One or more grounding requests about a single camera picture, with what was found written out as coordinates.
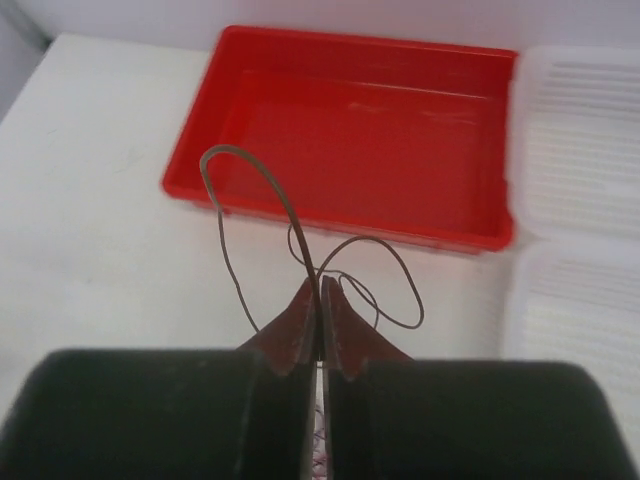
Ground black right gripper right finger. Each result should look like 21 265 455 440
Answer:
321 278 628 479

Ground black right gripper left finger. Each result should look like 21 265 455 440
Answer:
8 283 316 479

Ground near white perforated basket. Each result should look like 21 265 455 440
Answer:
502 234 640 371

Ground white perforated basket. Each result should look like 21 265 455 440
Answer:
507 45 639 241
502 234 640 371

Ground red plastic tray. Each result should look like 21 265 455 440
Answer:
162 26 517 254

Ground far white perforated basket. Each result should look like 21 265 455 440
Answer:
507 45 639 241

